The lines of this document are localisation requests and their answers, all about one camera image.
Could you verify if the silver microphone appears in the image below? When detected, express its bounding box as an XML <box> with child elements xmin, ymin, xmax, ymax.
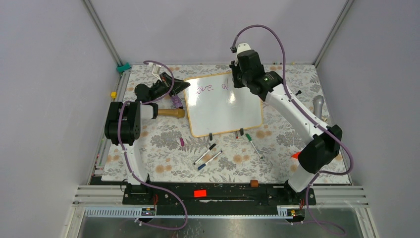
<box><xmin>313</xmin><ymin>95</ymin><xmax>324</xmax><ymax>119</ymax></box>

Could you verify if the orange red triangle block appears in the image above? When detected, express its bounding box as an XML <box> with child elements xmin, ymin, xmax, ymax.
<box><xmin>291</xmin><ymin>152</ymin><xmax>301</xmax><ymax>159</ymax></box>

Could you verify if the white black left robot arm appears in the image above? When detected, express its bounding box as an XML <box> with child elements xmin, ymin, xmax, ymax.
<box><xmin>105</xmin><ymin>72</ymin><xmax>190</xmax><ymax>185</ymax></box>

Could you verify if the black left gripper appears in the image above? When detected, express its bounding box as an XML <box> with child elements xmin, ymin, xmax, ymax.
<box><xmin>150</xmin><ymin>72</ymin><xmax>190</xmax><ymax>102</ymax></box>

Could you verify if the green cap marker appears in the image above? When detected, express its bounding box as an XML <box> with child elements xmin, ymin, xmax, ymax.
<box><xmin>245</xmin><ymin>133</ymin><xmax>263</xmax><ymax>159</ymax></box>

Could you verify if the black cap whiteboard marker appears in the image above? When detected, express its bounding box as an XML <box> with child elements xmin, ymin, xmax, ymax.
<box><xmin>193</xmin><ymin>143</ymin><xmax>216</xmax><ymax>165</ymax></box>

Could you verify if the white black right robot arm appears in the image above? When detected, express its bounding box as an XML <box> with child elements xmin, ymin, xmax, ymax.
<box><xmin>230</xmin><ymin>43</ymin><xmax>342</xmax><ymax>204</ymax></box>

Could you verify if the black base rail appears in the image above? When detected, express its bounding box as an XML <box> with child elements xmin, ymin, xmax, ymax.
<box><xmin>122</xmin><ymin>182</ymin><xmax>316</xmax><ymax>214</ymax></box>

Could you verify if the wooden rolling pin handle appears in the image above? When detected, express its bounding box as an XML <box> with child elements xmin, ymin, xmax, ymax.
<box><xmin>157</xmin><ymin>108</ymin><xmax>186</xmax><ymax>119</ymax></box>

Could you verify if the teal corner clamp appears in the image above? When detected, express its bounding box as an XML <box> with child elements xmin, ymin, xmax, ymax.
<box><xmin>116</xmin><ymin>62</ymin><xmax>131</xmax><ymax>73</ymax></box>

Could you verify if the blue cap whiteboard marker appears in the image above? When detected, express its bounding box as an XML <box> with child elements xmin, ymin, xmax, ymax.
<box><xmin>198</xmin><ymin>150</ymin><xmax>223</xmax><ymax>171</ymax></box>

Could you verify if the yellow framed whiteboard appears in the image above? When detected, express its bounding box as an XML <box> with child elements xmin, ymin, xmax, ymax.
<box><xmin>184</xmin><ymin>72</ymin><xmax>263</xmax><ymax>137</ymax></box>

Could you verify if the floral table mat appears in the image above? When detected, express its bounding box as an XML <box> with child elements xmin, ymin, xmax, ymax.
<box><xmin>101</xmin><ymin>63</ymin><xmax>353</xmax><ymax>185</ymax></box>

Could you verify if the red label sticker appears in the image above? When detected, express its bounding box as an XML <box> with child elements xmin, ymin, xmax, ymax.
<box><xmin>193</xmin><ymin>189</ymin><xmax>207</xmax><ymax>198</ymax></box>

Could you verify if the purple glitter microphone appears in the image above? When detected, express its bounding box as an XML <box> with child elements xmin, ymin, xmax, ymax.
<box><xmin>171</xmin><ymin>95</ymin><xmax>183</xmax><ymax>109</ymax></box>

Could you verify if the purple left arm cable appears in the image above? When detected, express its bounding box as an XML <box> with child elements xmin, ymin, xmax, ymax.
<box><xmin>116</xmin><ymin>59</ymin><xmax>189</xmax><ymax>231</ymax></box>

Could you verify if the orange brown cylinder block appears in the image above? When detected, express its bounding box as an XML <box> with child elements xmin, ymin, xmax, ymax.
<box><xmin>250</xmin><ymin>179</ymin><xmax>259</xmax><ymax>188</ymax></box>

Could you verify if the white cable duct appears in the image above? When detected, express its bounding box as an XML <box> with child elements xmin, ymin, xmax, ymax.
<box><xmin>84</xmin><ymin>204</ymin><xmax>305</xmax><ymax>219</ymax></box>

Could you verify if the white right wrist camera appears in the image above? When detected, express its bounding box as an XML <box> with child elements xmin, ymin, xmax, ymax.
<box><xmin>236</xmin><ymin>43</ymin><xmax>251</xmax><ymax>55</ymax></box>

